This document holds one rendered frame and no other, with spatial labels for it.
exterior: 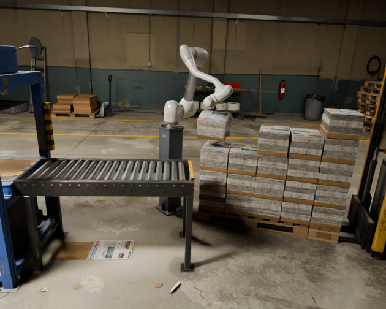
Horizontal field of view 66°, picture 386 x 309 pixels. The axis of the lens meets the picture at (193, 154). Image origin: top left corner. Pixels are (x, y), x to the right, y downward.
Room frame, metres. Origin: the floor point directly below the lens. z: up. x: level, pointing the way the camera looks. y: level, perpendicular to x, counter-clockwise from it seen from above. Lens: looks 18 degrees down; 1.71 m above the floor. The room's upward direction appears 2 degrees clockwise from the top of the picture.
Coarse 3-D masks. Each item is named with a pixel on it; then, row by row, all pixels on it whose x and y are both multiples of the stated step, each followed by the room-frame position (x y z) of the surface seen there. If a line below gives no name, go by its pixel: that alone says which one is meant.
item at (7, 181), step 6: (0, 156) 2.56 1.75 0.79; (6, 156) 2.57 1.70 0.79; (12, 156) 2.57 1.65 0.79; (18, 156) 2.58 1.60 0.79; (24, 156) 2.58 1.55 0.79; (30, 156) 2.59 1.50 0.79; (36, 156) 2.60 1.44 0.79; (42, 156) 2.60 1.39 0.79; (36, 162) 2.42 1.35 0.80; (24, 168) 2.28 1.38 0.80; (30, 168) 2.30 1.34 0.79; (36, 168) 2.40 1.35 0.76; (18, 174) 2.15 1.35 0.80; (24, 174) 2.18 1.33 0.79; (30, 174) 2.28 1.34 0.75; (6, 180) 2.02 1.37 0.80; (12, 180) 2.03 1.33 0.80; (6, 186) 1.97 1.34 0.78; (12, 186) 1.99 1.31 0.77; (6, 192) 1.96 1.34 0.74; (12, 192) 1.98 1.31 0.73
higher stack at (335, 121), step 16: (336, 112) 2.72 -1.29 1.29; (352, 112) 2.77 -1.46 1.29; (336, 128) 2.64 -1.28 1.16; (352, 128) 2.61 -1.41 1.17; (336, 144) 2.63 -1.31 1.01; (352, 144) 2.60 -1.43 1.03; (320, 160) 2.71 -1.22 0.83; (320, 176) 2.65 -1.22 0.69; (336, 176) 2.62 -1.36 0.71; (320, 192) 2.65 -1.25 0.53; (336, 192) 2.62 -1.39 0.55; (320, 208) 2.64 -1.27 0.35; (336, 208) 2.62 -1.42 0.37; (336, 224) 2.60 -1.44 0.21; (336, 240) 2.59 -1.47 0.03
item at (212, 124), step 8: (208, 112) 3.05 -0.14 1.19; (200, 120) 2.92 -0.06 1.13; (208, 120) 2.89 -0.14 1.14; (216, 120) 2.89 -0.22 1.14; (224, 120) 2.89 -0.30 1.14; (200, 128) 2.95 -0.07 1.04; (208, 128) 2.92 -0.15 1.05; (216, 128) 2.90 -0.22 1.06; (224, 128) 2.87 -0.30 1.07; (216, 136) 2.92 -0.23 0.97; (224, 136) 2.91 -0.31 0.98
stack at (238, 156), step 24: (216, 144) 3.13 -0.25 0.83; (240, 144) 3.17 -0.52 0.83; (240, 168) 2.84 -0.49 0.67; (264, 168) 2.78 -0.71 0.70; (288, 168) 2.73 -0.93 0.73; (312, 168) 2.68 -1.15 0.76; (216, 192) 2.90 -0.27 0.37; (264, 192) 2.77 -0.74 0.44; (288, 192) 2.72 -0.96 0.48; (312, 192) 2.67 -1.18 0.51; (216, 216) 3.02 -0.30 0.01; (240, 216) 2.82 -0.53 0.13; (288, 216) 2.71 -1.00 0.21
